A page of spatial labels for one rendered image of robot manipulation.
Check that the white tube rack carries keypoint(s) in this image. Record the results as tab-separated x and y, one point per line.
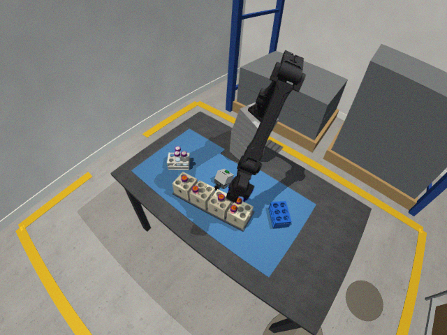
172	163

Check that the cream block with round holes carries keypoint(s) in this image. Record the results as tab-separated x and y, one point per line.
241	217
203	196
217	208
181	189

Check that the blue flat mat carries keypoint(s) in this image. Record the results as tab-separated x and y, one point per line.
259	245

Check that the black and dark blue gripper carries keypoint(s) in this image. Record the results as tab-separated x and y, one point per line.
249	191

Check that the blue tube rack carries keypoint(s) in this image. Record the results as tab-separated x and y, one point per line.
280	220

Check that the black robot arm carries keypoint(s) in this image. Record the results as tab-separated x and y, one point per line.
268	105

